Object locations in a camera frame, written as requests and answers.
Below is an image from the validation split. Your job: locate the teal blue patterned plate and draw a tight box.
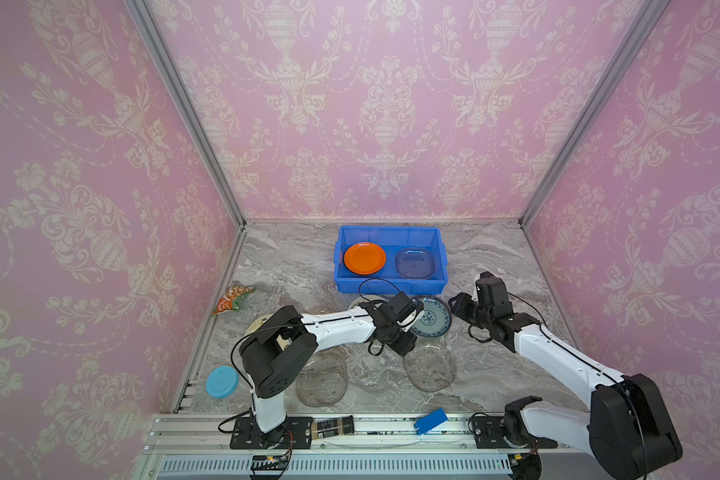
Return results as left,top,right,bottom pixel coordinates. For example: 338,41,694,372
411,296,452,338

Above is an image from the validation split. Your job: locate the clear glass plate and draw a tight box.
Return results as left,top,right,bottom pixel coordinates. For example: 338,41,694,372
403,339,456,393
296,351,348,407
347,344,402,393

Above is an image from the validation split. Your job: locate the pink tinted glass plate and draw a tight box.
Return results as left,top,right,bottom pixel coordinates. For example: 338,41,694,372
395,247,437,280

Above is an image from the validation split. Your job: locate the orange round plate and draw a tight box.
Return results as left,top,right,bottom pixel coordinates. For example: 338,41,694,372
343,242,387,276

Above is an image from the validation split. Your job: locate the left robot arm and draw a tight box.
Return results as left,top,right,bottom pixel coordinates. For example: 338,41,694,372
234,294,422,435

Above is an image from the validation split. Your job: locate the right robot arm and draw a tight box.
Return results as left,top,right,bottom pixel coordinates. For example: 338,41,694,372
448,293,683,479

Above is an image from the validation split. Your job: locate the blue plastic bin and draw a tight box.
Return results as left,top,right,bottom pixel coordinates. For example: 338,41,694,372
334,225,448,296

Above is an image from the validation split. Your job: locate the cream plate with black patch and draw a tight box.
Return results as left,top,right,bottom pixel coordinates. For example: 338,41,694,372
348,295,386,310

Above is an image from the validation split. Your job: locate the yellow floral plate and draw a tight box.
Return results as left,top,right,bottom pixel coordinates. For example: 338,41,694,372
240,314,277,351

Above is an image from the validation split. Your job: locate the green red snack packet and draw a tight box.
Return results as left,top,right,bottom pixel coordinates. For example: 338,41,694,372
212,284,256,315

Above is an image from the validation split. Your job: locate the light blue round lid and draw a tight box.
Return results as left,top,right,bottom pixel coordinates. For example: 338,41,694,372
205,365,239,399

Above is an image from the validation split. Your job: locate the small circuit board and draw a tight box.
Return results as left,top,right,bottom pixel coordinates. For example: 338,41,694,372
251,455,291,472

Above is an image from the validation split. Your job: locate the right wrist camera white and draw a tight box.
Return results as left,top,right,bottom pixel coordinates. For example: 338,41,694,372
475,271,514,327

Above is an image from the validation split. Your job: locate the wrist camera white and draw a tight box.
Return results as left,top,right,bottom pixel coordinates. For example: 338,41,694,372
475,271,514,327
378,292,422,329

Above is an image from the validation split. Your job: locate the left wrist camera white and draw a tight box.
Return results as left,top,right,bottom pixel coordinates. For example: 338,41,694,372
378,292,422,329

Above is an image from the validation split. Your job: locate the blue card on rail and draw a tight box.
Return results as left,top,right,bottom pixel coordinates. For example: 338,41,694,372
414,408,448,435

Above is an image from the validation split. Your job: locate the black cylinder on rail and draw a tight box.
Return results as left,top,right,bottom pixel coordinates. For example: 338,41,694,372
310,415,355,440

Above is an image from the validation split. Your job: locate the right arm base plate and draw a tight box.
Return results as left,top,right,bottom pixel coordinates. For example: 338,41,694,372
467,412,559,450

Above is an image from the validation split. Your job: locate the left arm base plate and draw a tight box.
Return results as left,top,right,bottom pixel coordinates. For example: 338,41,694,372
229,416,314,450

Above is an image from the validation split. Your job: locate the aluminium rail frame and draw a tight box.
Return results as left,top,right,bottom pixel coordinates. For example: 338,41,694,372
133,413,608,479

